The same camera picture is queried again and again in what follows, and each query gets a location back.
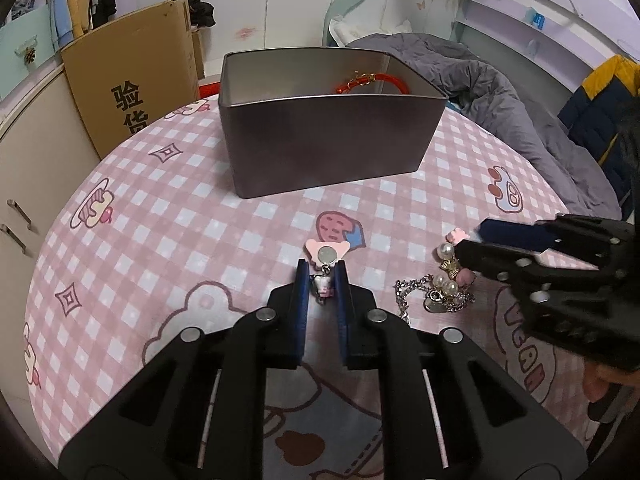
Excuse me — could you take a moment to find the navy yellow jacket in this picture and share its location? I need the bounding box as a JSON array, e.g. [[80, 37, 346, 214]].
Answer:
[[558, 54, 639, 219]]

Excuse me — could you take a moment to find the large cardboard box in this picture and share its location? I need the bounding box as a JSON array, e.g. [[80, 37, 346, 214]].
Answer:
[[61, 0, 198, 158]]

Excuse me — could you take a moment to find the cream low cabinet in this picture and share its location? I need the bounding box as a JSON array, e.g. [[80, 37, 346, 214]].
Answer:
[[1, 67, 99, 400]]

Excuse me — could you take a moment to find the pearl pink bead bracelet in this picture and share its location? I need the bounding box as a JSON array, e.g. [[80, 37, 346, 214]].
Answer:
[[430, 226, 476, 311]]

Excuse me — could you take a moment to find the black cloth on box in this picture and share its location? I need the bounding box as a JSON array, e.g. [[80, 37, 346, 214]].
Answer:
[[188, 0, 216, 28]]

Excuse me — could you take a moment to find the mint bed frame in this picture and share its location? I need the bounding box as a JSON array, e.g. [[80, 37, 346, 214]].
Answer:
[[324, 0, 639, 101]]

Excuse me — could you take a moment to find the mint drawer cabinet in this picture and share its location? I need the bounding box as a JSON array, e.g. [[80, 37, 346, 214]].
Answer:
[[1, 4, 61, 100]]

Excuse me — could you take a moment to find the silver heart chain bracelet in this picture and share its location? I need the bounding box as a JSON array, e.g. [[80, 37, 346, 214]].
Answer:
[[392, 274, 446, 326]]

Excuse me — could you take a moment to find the person's right hand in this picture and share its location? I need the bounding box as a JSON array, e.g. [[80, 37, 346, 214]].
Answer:
[[582, 359, 639, 424]]

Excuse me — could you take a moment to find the red storage ottoman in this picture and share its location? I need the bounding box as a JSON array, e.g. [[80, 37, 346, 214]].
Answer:
[[198, 75, 220, 99]]

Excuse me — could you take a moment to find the grey metal tin box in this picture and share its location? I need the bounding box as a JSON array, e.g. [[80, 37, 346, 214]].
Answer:
[[218, 47, 448, 198]]

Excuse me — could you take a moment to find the red cord bracelet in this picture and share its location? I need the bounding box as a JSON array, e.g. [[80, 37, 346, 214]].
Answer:
[[333, 70, 412, 97]]

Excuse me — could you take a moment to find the pink round charm pendant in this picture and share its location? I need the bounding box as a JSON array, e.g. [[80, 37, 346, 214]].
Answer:
[[305, 240, 350, 304]]

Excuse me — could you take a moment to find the pink checked tablecloth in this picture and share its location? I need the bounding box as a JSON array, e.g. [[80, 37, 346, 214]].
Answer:
[[24, 98, 597, 479]]

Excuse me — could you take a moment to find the grey quilt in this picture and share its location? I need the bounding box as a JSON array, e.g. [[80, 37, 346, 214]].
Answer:
[[348, 32, 623, 220]]

